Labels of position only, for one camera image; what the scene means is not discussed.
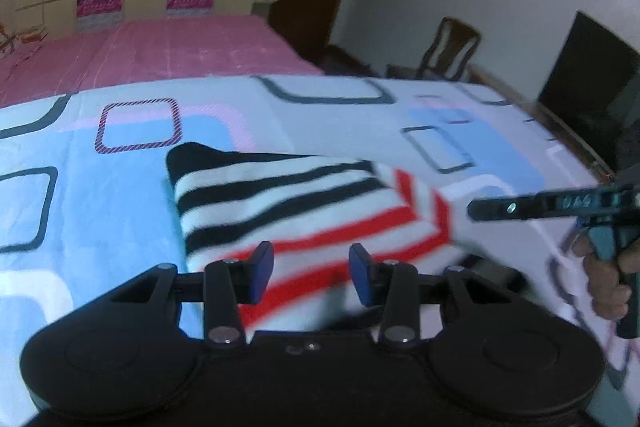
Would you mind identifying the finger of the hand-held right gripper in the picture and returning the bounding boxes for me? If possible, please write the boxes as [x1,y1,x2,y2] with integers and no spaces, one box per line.
[467,194,602,223]

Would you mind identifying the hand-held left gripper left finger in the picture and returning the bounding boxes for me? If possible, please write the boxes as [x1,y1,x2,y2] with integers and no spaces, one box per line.
[107,241,275,351]

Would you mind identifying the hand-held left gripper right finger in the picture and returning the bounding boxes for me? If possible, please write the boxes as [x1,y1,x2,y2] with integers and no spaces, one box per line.
[348,243,532,353]

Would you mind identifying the red black striped white sweater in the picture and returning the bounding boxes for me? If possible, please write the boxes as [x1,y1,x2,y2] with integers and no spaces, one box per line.
[165,141,482,340]

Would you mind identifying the person's right hand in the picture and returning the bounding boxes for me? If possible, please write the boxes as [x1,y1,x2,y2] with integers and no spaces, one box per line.
[572,234,640,322]

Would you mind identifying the black television screen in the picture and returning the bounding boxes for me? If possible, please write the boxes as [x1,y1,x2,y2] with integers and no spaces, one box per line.
[536,10,640,170]

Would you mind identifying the dark wooden chair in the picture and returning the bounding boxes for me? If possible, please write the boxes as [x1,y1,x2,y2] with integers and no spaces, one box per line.
[386,16,484,82]

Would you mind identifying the printed blue white blanket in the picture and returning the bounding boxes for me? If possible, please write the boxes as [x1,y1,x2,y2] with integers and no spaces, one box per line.
[0,74,640,427]

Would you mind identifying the pink bed sheet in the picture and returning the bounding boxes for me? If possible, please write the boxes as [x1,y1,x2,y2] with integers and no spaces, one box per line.
[0,13,327,108]

